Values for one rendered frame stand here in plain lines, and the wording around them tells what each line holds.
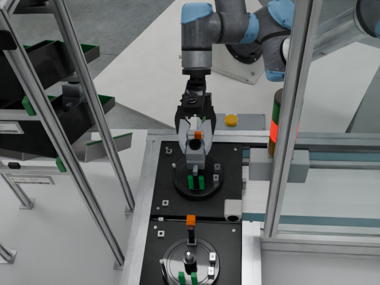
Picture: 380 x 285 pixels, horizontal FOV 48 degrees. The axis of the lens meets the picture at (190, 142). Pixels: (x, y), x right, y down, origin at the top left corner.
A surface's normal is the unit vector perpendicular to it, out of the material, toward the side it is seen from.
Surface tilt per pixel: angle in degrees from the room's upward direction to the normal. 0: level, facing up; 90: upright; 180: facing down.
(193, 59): 50
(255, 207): 0
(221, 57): 90
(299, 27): 90
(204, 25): 56
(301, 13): 90
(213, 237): 0
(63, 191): 0
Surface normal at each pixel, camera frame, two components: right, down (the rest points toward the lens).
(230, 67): -0.52, 0.70
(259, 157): -0.07, -0.61
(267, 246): -0.08, 0.79
